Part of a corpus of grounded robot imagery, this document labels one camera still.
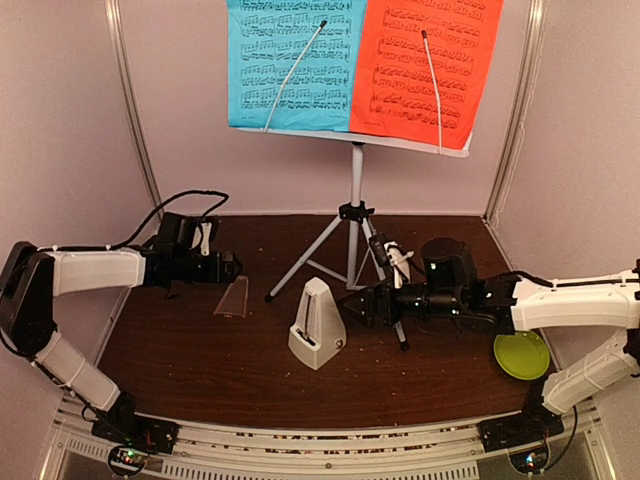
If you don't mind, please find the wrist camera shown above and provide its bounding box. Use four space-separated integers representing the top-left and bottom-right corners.
368 233 414 289
197 217 218 256

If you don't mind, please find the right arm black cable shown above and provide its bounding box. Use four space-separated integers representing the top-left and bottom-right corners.
449 269 640 331

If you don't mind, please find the white folding music stand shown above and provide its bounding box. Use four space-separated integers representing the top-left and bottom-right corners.
231 114 472 351

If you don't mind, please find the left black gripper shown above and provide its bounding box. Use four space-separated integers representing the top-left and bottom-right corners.
174 251 244 284

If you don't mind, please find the aluminium corner post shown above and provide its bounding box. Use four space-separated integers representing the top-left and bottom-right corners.
104 0 163 212
484 0 547 229

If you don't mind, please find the right aluminium corner post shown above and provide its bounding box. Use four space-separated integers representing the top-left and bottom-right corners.
484 0 547 229

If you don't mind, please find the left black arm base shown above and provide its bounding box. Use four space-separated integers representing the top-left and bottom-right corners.
91 399 179 454

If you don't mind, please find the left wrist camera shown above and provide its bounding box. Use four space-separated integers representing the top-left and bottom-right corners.
197 217 218 256

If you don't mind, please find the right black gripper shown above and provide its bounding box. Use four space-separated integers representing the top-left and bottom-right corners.
336 277 463 332

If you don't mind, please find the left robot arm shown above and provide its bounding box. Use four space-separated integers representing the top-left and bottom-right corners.
1 213 243 444

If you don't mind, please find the blue sheet music page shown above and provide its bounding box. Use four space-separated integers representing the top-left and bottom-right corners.
227 0 367 132

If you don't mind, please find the yellow-green plastic plate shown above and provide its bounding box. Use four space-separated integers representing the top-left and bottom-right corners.
493 331 551 381

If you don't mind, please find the left aluminium corner post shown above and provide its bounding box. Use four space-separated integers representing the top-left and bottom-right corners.
104 0 163 212

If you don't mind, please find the red sheet music page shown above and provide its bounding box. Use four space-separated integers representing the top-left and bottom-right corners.
349 0 503 150

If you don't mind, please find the white wedge-shaped holder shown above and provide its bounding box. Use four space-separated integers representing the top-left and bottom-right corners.
288 277 347 370

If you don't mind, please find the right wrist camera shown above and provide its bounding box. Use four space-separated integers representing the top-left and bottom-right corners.
368 233 414 289

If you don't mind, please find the clear metronome front cover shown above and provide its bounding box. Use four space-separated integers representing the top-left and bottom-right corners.
214 275 249 318

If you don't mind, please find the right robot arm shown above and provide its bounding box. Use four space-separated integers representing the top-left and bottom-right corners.
337 237 639 442

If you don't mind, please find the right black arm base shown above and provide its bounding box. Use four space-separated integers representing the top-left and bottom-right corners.
478 394 564 452

